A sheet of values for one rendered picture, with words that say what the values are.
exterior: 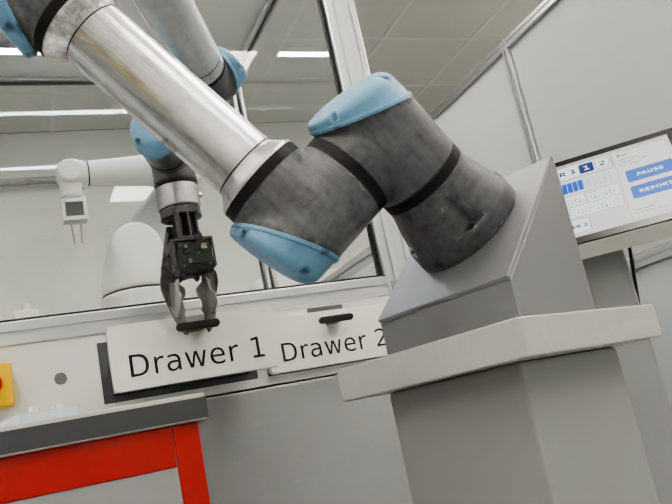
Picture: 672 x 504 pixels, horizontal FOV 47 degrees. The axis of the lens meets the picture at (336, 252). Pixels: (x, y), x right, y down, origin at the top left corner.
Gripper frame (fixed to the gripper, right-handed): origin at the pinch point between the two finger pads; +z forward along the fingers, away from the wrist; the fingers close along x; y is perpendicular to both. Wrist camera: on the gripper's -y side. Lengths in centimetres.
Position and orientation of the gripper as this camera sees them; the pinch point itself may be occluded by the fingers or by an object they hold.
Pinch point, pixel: (196, 326)
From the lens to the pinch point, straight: 133.8
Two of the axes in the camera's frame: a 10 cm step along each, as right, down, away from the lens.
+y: 3.6, -2.8, -8.9
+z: 2.0, 9.5, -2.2
